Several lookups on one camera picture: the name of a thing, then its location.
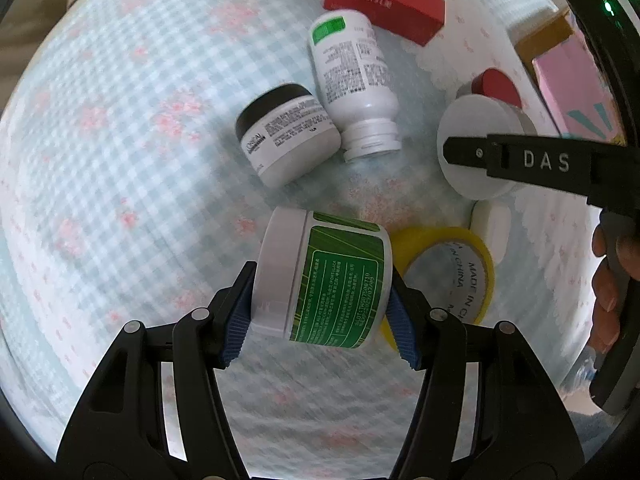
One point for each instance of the large white round jar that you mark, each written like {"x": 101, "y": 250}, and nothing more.
{"x": 475, "y": 115}

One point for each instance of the small white container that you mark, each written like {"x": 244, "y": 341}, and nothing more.
{"x": 491, "y": 222}

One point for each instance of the black lid white jar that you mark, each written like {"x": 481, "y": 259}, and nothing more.
{"x": 285, "y": 133}

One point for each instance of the red lid small jar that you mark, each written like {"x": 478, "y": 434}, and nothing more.
{"x": 494, "y": 84}

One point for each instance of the red rectangular box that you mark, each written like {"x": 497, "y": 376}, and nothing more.
{"x": 416, "y": 20}

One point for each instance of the white pill bottle green label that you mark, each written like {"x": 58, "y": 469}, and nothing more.
{"x": 355, "y": 83}

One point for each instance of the green label white jar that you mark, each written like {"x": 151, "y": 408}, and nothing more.
{"x": 321, "y": 279}

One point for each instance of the yellow tape roll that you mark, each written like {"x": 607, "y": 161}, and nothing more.
{"x": 451, "y": 267}

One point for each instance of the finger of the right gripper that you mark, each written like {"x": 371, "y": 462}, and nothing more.
{"x": 607, "y": 175}

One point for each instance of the person's right hand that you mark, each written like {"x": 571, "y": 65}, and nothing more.
{"x": 605, "y": 321}

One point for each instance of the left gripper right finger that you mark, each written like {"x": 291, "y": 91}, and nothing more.
{"x": 521, "y": 428}

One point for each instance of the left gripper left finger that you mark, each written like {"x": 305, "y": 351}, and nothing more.
{"x": 117, "y": 430}

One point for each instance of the pink cardboard box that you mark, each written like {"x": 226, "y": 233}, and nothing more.
{"x": 575, "y": 91}

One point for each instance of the blue checkered bed sheet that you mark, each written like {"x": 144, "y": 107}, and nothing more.
{"x": 124, "y": 194}

